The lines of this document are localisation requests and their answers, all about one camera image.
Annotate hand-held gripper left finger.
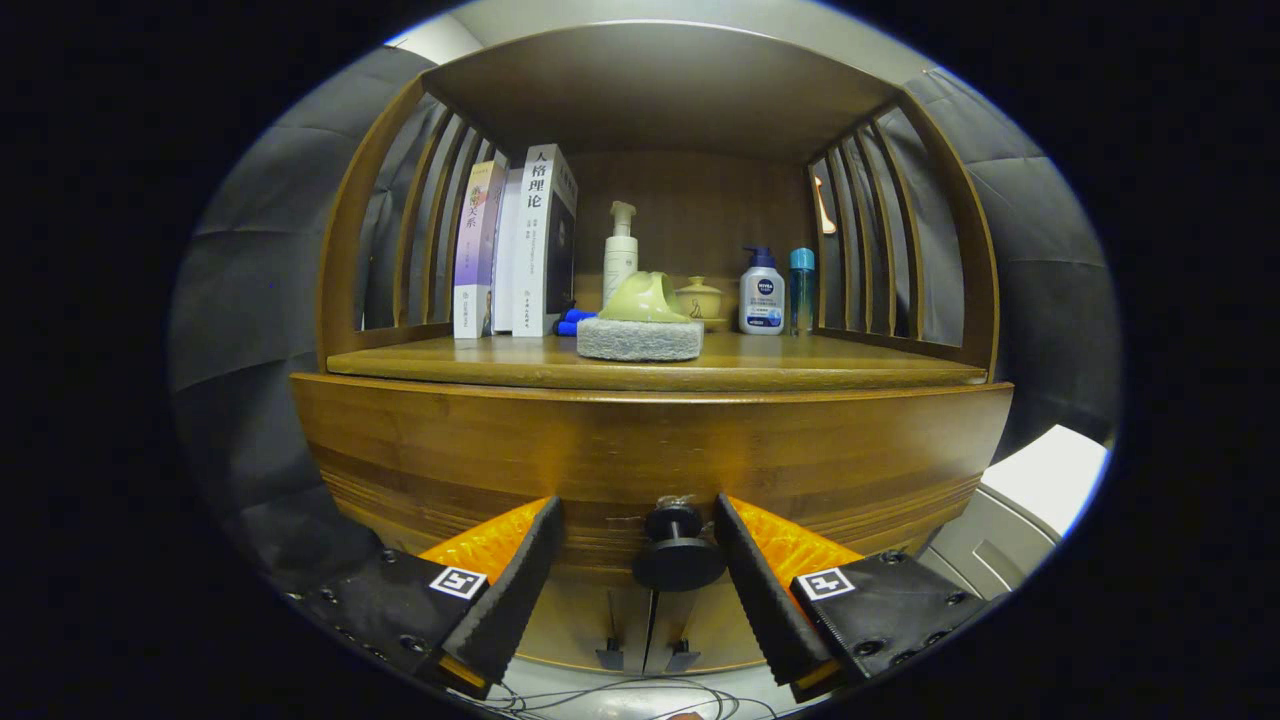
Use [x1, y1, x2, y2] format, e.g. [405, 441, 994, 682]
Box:
[295, 495, 566, 701]

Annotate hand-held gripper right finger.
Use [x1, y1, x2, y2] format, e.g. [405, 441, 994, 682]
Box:
[713, 492, 1001, 704]

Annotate brown wooden drawer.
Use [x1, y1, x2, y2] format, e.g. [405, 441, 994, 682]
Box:
[290, 373, 1014, 601]

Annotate green handled scrub sponge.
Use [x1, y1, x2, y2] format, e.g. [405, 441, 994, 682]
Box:
[576, 270, 705, 362]

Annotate wooden countertop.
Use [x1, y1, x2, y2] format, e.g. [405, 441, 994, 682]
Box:
[325, 330, 991, 393]

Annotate brown wooden cabinet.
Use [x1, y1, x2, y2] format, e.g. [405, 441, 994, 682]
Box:
[315, 20, 1001, 676]

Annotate white bottle blue pump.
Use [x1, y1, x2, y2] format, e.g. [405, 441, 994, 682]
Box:
[738, 246, 786, 336]

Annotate teal clear bottle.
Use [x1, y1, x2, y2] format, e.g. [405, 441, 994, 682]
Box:
[788, 248, 817, 336]

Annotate yellow lidded teacup with saucer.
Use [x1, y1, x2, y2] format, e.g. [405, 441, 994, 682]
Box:
[675, 276, 731, 333]

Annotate thin white book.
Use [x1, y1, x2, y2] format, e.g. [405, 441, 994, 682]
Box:
[492, 168, 526, 334]

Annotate pink purple book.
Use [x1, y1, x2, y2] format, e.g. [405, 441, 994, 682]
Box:
[452, 160, 508, 340]

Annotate thick white book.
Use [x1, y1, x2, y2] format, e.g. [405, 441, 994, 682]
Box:
[511, 143, 579, 338]

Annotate floor cables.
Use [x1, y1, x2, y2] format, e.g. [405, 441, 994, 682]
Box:
[450, 675, 781, 720]

